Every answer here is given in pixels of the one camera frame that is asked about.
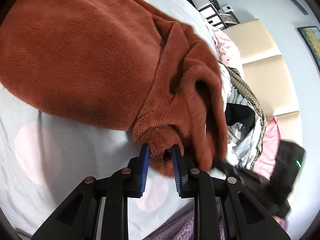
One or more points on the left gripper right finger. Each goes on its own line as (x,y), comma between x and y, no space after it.
(180,171)

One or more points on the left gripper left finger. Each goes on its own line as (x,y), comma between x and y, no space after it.
(141,170)

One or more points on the rust fleece sweater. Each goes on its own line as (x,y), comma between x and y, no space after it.
(118,64)

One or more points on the purple fuzzy clothing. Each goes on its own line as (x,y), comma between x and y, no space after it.
(179,226)

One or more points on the black garment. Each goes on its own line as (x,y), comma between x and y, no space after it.
(237,113)

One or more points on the polka dot bed sheet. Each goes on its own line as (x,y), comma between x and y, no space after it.
(44,158)

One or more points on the striped beige garment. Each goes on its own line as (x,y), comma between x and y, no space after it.
(252,109)

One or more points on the beige upholstered headboard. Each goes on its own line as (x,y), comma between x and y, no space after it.
(268,76)

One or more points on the pink blanket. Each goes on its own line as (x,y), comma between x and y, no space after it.
(227,50)

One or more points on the white bedside shelf unit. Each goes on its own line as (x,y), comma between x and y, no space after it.
(214,14)

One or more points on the framed wall picture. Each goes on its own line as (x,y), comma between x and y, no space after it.
(311,37)

